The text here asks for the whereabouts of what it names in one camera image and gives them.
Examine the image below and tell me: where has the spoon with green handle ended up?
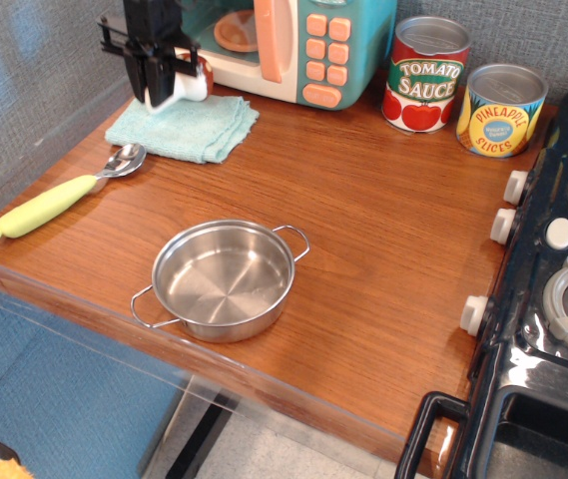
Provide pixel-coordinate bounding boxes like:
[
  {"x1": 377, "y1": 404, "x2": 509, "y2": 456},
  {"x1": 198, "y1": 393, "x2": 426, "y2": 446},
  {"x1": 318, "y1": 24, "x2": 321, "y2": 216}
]
[{"x1": 0, "y1": 144, "x2": 147, "y2": 239}]

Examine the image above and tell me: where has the teal toy microwave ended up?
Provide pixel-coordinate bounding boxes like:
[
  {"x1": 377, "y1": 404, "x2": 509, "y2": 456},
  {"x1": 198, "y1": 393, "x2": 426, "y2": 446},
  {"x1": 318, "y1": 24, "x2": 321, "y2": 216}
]
[{"x1": 182, "y1": 1, "x2": 397, "y2": 111}]

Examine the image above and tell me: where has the tomato sauce can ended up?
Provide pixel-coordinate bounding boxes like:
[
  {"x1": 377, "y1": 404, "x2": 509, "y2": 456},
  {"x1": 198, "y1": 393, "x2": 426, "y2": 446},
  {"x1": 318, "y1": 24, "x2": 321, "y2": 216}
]
[{"x1": 382, "y1": 16, "x2": 471, "y2": 133}]

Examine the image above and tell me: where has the orange object at corner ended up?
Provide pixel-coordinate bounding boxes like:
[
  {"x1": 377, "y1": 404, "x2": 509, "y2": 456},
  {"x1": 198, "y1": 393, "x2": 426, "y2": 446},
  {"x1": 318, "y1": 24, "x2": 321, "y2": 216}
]
[{"x1": 0, "y1": 459, "x2": 33, "y2": 479}]

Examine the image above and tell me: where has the pineapple slices can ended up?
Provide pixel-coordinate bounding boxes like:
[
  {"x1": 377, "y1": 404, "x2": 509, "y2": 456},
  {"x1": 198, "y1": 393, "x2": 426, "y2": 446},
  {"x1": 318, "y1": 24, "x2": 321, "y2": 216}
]
[{"x1": 456, "y1": 64, "x2": 548, "y2": 159}]

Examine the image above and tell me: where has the small steel pot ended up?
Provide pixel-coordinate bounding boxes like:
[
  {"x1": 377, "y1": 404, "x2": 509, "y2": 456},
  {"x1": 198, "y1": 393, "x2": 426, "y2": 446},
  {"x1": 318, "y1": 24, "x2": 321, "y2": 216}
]
[{"x1": 130, "y1": 220, "x2": 310, "y2": 343}]

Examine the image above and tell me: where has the light blue folded rag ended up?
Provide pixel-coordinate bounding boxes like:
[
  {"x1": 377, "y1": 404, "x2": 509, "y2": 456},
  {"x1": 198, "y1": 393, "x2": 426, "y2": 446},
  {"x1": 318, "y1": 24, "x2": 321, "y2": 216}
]
[{"x1": 105, "y1": 96, "x2": 259, "y2": 164}]

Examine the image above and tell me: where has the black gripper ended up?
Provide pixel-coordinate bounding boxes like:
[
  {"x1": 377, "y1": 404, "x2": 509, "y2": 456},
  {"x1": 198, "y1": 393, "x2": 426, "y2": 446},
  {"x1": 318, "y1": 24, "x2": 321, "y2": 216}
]
[{"x1": 97, "y1": 0, "x2": 199, "y2": 108}]

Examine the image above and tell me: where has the white brown toy mushroom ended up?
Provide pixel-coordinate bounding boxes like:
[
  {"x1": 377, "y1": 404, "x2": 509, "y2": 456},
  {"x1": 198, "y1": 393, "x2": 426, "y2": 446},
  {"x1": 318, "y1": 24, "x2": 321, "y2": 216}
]
[{"x1": 145, "y1": 56, "x2": 214, "y2": 114}]

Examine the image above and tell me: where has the black toy stove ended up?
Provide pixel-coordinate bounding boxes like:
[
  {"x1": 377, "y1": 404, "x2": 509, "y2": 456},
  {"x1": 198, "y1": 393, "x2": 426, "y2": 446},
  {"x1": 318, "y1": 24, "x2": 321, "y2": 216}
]
[{"x1": 395, "y1": 94, "x2": 568, "y2": 478}]

